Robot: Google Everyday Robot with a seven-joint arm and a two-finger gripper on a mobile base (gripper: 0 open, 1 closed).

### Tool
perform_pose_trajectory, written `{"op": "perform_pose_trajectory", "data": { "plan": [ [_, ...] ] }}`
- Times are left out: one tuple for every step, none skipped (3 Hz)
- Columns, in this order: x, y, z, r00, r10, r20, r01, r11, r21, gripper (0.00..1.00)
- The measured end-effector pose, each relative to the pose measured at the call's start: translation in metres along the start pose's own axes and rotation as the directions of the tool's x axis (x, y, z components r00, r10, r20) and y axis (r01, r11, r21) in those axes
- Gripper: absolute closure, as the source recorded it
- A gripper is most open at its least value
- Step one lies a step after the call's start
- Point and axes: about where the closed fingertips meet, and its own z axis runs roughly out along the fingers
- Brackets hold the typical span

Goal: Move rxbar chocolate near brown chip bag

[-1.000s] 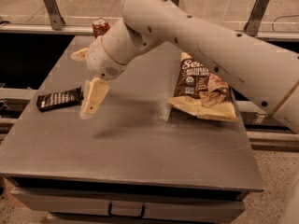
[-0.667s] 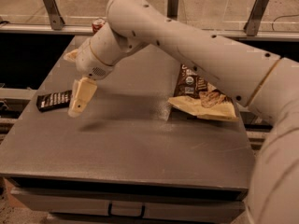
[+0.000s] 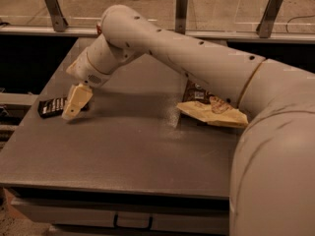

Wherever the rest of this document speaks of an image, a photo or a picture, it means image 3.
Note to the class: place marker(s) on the grey drawer with handle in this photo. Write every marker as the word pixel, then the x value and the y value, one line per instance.
pixel 85 218

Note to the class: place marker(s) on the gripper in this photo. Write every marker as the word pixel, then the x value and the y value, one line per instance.
pixel 86 72

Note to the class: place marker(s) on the black rxbar chocolate bar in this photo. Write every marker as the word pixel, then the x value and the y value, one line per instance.
pixel 58 107

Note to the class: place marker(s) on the middle metal railing bracket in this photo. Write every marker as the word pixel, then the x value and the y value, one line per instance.
pixel 181 7

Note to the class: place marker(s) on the right metal railing bracket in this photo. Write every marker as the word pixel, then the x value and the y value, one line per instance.
pixel 265 27

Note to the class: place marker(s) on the brown sea salt chip bag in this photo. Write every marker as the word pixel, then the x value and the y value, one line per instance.
pixel 200 104

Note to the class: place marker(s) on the metal railing bracket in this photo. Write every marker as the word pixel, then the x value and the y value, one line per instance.
pixel 59 23
pixel 181 7
pixel 265 27

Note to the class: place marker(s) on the red soda can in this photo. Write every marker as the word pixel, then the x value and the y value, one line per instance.
pixel 98 28

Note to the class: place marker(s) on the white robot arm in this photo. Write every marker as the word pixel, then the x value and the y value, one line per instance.
pixel 272 188

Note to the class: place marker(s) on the left metal railing bracket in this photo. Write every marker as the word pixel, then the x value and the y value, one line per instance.
pixel 59 23

